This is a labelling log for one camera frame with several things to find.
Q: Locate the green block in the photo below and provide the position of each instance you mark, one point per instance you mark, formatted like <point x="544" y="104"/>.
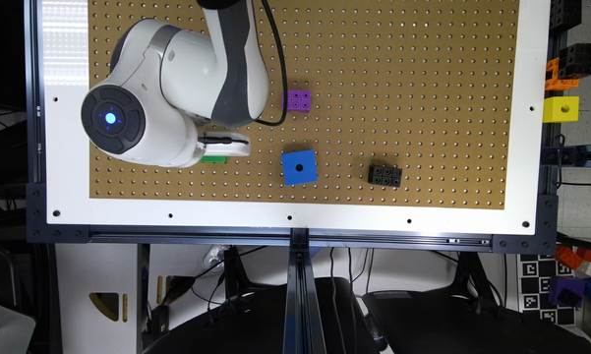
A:
<point x="214" y="159"/>

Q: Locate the black linked cube block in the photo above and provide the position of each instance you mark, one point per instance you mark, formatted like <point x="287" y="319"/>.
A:
<point x="386" y="176"/>

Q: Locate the purple linked cube block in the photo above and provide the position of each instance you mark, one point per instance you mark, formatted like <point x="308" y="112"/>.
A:
<point x="297" y="100"/>

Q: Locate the aluminium table rail frame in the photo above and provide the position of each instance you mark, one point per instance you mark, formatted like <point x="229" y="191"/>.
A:
<point x="295" y="238"/>

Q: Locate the fiducial marker board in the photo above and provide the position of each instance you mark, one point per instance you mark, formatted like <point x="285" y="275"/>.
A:
<point x="534" y="274"/>

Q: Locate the orange bracket block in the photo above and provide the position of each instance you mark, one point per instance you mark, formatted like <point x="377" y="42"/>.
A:
<point x="553" y="82"/>

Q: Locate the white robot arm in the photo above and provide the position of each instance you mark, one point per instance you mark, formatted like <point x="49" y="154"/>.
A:
<point x="174" y="96"/>

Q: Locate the brown pegboard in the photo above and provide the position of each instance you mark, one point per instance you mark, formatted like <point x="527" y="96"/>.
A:
<point x="425" y="86"/>

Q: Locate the black cube block upper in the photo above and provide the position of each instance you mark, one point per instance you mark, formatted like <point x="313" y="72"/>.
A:
<point x="565" y="15"/>

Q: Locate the black office chair left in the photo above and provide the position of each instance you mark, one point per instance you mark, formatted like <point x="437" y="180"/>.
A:
<point x="260" y="328"/>

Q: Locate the blue cube with hole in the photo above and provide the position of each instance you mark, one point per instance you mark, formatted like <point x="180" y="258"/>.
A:
<point x="299" y="167"/>

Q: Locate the black cube block middle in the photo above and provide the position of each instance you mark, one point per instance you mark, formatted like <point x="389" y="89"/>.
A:
<point x="575" y="62"/>

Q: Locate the black office chair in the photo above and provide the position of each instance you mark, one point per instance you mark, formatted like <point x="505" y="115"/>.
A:
<point x="260" y="328"/>
<point x="425" y="323"/>

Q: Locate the red orange block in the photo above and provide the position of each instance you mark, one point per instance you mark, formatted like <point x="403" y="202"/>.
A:
<point x="572" y="259"/>

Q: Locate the black office chair right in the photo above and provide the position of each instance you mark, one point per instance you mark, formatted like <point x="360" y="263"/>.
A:
<point x="425" y="323"/>

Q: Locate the white table frame panel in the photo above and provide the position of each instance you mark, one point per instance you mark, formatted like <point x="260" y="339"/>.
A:
<point x="108" y="18"/>

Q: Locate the yellow cube with hole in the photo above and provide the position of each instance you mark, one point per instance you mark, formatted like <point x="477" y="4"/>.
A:
<point x="561" y="109"/>

